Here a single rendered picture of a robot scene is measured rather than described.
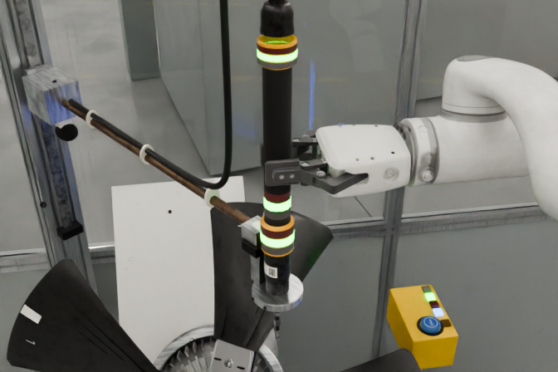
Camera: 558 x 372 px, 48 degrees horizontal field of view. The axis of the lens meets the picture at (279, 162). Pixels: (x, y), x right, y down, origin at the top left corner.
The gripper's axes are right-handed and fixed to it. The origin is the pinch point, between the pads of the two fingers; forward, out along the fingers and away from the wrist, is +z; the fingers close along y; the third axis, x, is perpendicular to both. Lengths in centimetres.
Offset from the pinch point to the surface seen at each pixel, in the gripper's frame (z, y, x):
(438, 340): -37, 21, -58
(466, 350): -74, 70, -121
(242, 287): 3.9, 12.7, -30.8
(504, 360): -89, 70, -128
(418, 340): -32, 21, -58
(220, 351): 8.2, 8.3, -40.1
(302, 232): -6.2, 14.4, -22.0
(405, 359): -24, 7, -46
